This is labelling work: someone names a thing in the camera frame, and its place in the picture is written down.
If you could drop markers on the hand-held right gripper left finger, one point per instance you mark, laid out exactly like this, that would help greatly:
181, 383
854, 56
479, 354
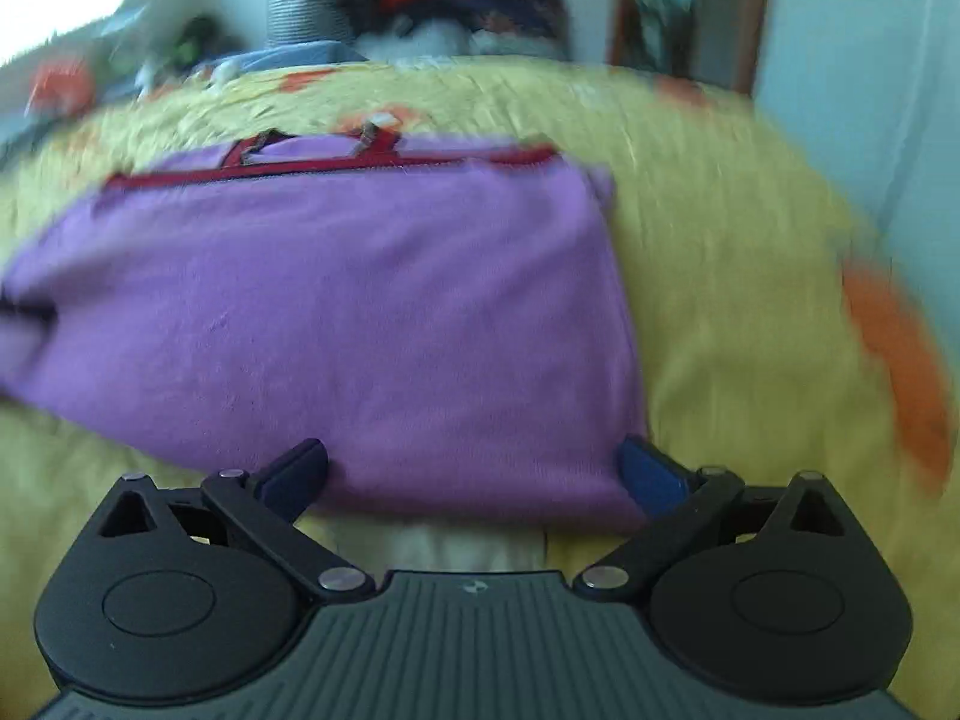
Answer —
296, 476

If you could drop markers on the purple garment with red trim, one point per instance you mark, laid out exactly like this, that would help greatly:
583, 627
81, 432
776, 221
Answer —
337, 315

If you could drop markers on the orange blurry object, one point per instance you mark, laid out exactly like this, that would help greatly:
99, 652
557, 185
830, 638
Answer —
60, 86

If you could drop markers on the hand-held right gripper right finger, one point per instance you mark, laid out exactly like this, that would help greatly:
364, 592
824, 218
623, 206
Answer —
651, 474

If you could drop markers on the wooden framed mirror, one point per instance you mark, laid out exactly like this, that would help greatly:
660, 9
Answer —
682, 7

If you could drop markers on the blue bed sheet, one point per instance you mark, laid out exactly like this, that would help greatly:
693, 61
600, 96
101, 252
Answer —
285, 56

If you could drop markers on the grey ribbed cloth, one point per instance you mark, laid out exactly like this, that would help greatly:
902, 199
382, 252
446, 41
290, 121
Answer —
304, 7

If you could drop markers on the yellow printed blanket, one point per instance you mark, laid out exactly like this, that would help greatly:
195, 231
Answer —
750, 277

